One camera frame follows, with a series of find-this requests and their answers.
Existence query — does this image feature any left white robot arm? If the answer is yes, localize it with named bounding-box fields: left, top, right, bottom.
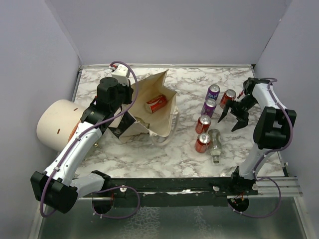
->
left=30, top=75, right=133, bottom=217

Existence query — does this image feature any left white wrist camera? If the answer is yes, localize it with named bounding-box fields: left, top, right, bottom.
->
left=111, top=64, right=130, bottom=86

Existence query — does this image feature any purple fanta can two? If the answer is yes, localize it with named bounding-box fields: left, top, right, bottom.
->
left=205, top=84, right=220, bottom=100

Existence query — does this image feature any red cola can two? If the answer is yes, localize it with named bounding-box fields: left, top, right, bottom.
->
left=220, top=89, right=236, bottom=109

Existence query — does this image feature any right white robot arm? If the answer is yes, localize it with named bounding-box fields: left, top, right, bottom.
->
left=219, top=78, right=297, bottom=195

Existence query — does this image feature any beige canvas tote bag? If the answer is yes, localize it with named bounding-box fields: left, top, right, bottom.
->
left=109, top=69, right=179, bottom=147

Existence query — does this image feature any clear glass bottle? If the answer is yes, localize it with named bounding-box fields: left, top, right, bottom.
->
left=208, top=129, right=222, bottom=163

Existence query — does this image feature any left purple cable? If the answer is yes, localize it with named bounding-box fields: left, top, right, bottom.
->
left=39, top=60, right=141, bottom=220

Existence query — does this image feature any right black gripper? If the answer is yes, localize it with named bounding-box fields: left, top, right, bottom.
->
left=220, top=95, right=258, bottom=131

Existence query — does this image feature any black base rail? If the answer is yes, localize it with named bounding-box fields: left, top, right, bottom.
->
left=103, top=177, right=258, bottom=207

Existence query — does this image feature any red cola can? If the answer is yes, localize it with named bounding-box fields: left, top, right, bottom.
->
left=194, top=133, right=211, bottom=153

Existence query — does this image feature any red cola can four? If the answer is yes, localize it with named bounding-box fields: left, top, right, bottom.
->
left=195, top=115, right=211, bottom=134

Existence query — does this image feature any red cola can three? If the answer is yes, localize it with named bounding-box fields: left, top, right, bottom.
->
left=145, top=94, right=167, bottom=114

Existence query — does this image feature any purple fanta can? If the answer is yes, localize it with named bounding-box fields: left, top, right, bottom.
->
left=201, top=98, right=217, bottom=118

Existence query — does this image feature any clear glass bottle two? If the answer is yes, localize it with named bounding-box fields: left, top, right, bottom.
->
left=136, top=119, right=150, bottom=129

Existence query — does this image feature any cream cylindrical container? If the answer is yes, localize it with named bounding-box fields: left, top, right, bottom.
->
left=36, top=99, right=86, bottom=152

